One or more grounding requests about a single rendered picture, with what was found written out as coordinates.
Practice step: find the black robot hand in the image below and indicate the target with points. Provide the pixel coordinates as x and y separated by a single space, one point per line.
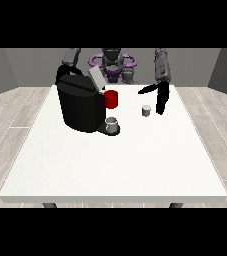
63 70
161 94

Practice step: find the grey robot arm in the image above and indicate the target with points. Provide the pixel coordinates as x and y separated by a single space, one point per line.
71 57
161 66

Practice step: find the small grey coffee pod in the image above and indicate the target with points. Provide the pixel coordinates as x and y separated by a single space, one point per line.
146 110

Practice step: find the pale grey machine lid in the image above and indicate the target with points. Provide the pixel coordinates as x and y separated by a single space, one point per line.
96 77

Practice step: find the black coffee machine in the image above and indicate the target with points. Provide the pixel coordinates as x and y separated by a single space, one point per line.
80 104

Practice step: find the red pod holder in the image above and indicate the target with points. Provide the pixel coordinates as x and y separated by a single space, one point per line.
111 98

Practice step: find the grey robot trunk purple rings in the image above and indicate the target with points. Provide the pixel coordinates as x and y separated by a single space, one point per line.
111 65

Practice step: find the small grey cup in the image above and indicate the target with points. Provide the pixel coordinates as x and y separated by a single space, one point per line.
112 125

